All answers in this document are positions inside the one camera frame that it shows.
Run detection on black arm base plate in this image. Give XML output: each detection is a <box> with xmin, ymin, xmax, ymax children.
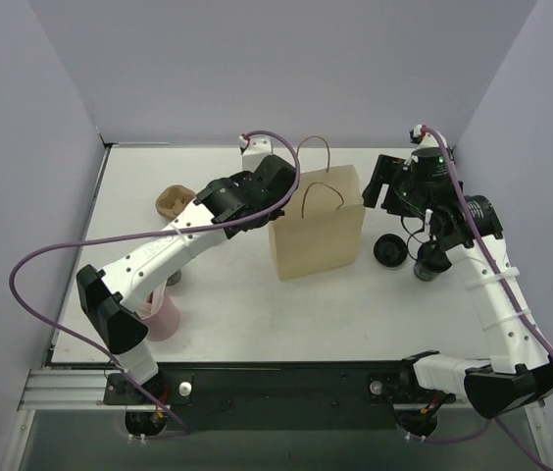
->
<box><xmin>103</xmin><ymin>361</ymin><xmax>455</xmax><ymax>436</ymax></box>

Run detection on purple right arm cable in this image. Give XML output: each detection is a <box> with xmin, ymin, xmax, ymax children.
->
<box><xmin>423</xmin><ymin>126</ymin><xmax>553</xmax><ymax>471</ymax></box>

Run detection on dark plastic cup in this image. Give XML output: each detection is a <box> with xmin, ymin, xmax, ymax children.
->
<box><xmin>166</xmin><ymin>270</ymin><xmax>182</xmax><ymax>287</ymax></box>
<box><xmin>413</xmin><ymin>240</ymin><xmax>452</xmax><ymax>282</ymax></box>

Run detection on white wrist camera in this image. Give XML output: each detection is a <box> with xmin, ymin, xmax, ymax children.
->
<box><xmin>406</xmin><ymin>125</ymin><xmax>451</xmax><ymax>165</ymax></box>
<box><xmin>238</xmin><ymin>134</ymin><xmax>273</xmax><ymax>172</ymax></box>

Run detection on brown cardboard cup carrier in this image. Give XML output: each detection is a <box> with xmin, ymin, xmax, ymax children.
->
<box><xmin>155</xmin><ymin>184</ymin><xmax>195</xmax><ymax>220</ymax></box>

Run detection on beige paper bag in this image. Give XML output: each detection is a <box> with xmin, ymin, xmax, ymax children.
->
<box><xmin>267</xmin><ymin>135</ymin><xmax>367</xmax><ymax>281</ymax></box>

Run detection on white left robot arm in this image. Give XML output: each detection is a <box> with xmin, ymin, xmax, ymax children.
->
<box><xmin>76</xmin><ymin>155</ymin><xmax>300</xmax><ymax>403</ymax></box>

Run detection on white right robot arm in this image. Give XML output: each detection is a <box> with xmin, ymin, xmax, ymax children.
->
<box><xmin>363</xmin><ymin>150</ymin><xmax>553</xmax><ymax>419</ymax></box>

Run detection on white straws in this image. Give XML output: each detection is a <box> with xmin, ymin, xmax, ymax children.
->
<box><xmin>146</xmin><ymin>285</ymin><xmax>166</xmax><ymax>311</ymax></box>

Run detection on pink straw holder cup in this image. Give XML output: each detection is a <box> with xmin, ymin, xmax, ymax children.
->
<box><xmin>137</xmin><ymin>294</ymin><xmax>179</xmax><ymax>342</ymax></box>

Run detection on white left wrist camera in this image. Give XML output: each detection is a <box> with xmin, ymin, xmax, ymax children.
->
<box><xmin>238</xmin><ymin>134</ymin><xmax>273</xmax><ymax>172</ymax></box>

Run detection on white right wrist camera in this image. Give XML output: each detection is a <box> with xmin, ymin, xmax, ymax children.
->
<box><xmin>406</xmin><ymin>125</ymin><xmax>451</xmax><ymax>165</ymax></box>

